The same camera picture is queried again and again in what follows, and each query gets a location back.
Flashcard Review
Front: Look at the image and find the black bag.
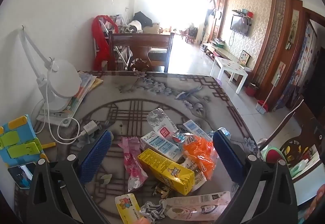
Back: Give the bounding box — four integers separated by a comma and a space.
133, 11, 153, 27

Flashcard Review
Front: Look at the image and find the low television cabinet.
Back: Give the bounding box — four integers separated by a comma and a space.
203, 41, 244, 62

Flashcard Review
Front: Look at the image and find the red blue dustpan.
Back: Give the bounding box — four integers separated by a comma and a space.
255, 101, 270, 114

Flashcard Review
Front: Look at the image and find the stout white blue carton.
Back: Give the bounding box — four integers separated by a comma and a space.
140, 131, 183, 161

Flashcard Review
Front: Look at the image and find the small red waste basket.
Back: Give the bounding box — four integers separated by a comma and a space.
245, 83, 258, 97

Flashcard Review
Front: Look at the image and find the colourful geometric picture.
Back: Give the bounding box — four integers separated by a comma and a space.
240, 50, 252, 64

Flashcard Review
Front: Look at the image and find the yellow drink carton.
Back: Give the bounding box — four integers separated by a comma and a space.
137, 148, 195, 195

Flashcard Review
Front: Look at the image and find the blue green phone stand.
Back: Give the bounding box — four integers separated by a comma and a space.
0, 115, 56, 171

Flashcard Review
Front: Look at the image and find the white pink packet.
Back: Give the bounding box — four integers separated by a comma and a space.
162, 191, 231, 222

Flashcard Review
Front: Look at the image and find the white coffee table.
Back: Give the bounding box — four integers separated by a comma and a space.
210, 56, 253, 94

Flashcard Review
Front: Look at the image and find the blue silver foil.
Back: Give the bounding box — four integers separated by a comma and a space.
141, 200, 167, 221

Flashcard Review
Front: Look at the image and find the blue white wrapper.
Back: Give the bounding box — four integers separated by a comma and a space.
208, 127, 231, 138

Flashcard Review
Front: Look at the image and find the wall television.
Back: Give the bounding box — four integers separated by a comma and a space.
230, 14, 250, 36

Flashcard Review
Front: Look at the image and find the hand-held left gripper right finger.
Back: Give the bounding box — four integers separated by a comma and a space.
212, 130, 299, 224

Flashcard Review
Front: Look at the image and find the yellow bear-print packet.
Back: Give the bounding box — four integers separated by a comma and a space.
115, 194, 143, 223

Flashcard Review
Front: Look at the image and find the colourful printed curtain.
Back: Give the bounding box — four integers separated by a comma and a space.
282, 21, 318, 110

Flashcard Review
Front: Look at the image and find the orange wrapper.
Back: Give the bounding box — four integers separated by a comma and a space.
183, 135, 219, 180

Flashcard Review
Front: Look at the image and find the clear plastic bottle red label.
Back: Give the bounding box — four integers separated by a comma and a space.
147, 108, 178, 143

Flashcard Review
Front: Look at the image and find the white charger with cable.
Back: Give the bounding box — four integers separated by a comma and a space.
44, 106, 99, 144

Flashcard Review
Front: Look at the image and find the pink wrapper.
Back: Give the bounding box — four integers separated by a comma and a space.
118, 136, 149, 191

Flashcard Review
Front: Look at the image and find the red bin green rim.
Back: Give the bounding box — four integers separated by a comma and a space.
259, 146, 280, 163

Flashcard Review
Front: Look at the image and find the wooden dining chair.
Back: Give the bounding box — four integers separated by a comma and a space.
108, 32, 176, 73

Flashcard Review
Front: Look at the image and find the white brown-print wrapper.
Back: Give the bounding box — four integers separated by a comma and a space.
179, 158, 207, 191

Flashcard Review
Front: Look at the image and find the white desk lamp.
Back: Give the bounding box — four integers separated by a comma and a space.
19, 26, 83, 115

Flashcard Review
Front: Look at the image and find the smartphone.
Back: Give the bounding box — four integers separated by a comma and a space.
8, 162, 37, 189

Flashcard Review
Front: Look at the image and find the red plastic bag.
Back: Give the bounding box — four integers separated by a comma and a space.
92, 16, 118, 69

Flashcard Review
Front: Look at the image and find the carved wooden chair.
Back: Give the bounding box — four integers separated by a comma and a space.
264, 96, 325, 181

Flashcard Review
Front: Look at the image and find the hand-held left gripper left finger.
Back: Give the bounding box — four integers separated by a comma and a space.
25, 130, 120, 224

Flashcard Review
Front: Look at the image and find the long white blue carton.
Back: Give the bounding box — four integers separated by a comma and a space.
183, 119, 210, 138

